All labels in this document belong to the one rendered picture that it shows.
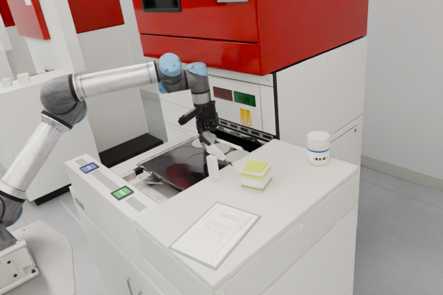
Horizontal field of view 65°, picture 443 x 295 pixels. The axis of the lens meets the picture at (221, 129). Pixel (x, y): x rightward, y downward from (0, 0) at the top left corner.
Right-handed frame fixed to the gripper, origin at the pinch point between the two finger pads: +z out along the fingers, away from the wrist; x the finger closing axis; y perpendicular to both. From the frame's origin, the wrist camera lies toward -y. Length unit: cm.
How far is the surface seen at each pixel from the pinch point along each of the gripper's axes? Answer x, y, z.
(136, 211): -49, -12, -5
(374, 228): 54, 88, 92
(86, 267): 22, -91, 91
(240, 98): 4.8, 17.1, -18.5
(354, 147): 41, 71, 26
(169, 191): -18.8, -11.7, 9.3
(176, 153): -1.9, -11.7, 1.4
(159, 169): -15.0, -15.4, 1.3
